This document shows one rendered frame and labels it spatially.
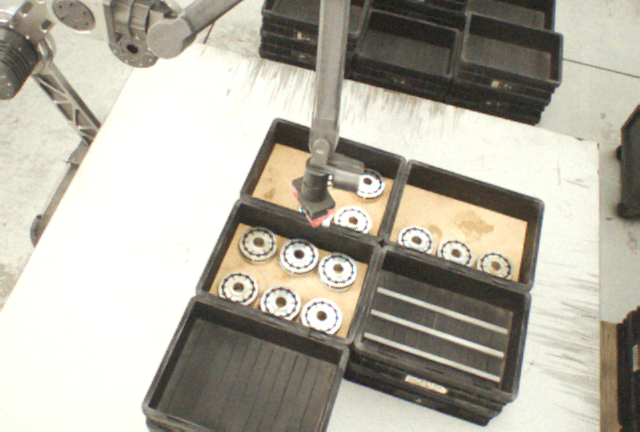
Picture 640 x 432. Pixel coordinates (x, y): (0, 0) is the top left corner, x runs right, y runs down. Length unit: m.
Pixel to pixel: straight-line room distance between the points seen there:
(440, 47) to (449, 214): 1.26
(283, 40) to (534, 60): 1.04
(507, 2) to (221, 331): 2.26
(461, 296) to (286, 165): 0.62
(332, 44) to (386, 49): 1.68
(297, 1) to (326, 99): 1.64
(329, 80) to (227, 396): 0.78
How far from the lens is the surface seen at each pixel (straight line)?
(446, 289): 1.95
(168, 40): 1.50
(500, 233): 2.10
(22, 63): 2.28
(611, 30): 4.28
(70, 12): 1.59
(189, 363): 1.79
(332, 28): 1.44
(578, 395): 2.11
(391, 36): 3.18
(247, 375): 1.78
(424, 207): 2.07
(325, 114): 1.49
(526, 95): 2.97
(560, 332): 2.17
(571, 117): 3.70
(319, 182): 1.55
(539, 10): 3.56
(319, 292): 1.88
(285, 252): 1.89
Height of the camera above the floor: 2.50
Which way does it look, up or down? 55 degrees down
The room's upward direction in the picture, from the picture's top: 11 degrees clockwise
